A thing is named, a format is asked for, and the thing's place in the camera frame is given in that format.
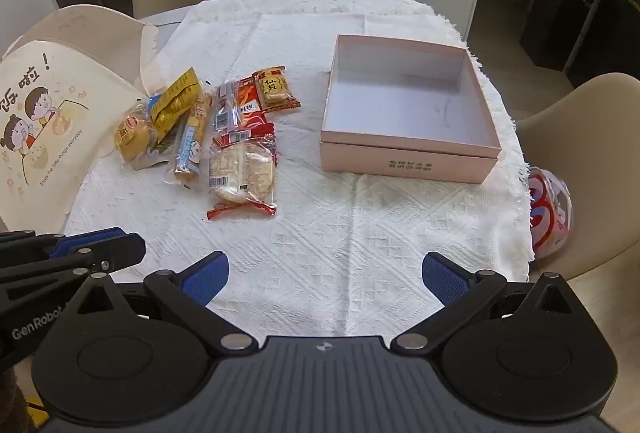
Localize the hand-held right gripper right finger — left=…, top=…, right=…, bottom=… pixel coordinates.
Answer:
left=390, top=251, right=587, bottom=357

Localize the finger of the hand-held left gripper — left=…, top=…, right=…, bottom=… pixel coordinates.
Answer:
left=0, top=234, right=147, bottom=285
left=0, top=228, right=127, bottom=262

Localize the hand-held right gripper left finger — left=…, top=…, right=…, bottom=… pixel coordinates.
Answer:
left=75, top=251, right=256, bottom=357

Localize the dark green snack packet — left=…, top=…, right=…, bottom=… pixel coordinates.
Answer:
left=134, top=129, right=179, bottom=170

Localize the round yellow pastry packet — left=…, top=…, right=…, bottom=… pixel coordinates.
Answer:
left=114, top=105, right=154, bottom=164

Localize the large clear rice cracker packet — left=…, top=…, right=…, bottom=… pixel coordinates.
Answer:
left=206, top=133, right=279, bottom=220

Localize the long blue-label snack stick packet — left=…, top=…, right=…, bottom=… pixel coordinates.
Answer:
left=165, top=93, right=214, bottom=189

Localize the yellow foil snack packet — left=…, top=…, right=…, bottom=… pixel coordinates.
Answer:
left=149, top=67, right=201, bottom=134

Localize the pink cardboard box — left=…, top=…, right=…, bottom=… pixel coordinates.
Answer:
left=320, top=34, right=502, bottom=185

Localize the red snack packet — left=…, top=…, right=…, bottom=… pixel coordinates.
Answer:
left=232, top=75, right=276, bottom=140

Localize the yellow-label rice cracker packet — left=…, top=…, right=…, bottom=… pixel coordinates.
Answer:
left=251, top=65, right=303, bottom=114

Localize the yellow object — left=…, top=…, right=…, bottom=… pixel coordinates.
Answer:
left=20, top=383, right=51, bottom=429

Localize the cream cartoon print bag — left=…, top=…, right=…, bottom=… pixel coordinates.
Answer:
left=0, top=25, right=172, bottom=235

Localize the white textured tablecloth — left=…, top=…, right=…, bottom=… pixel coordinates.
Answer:
left=62, top=0, right=534, bottom=339

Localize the red and white plastic bag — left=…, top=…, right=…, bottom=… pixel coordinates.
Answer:
left=527, top=166, right=576, bottom=260

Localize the black appliance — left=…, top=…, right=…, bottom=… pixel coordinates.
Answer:
left=520, top=0, right=640, bottom=88

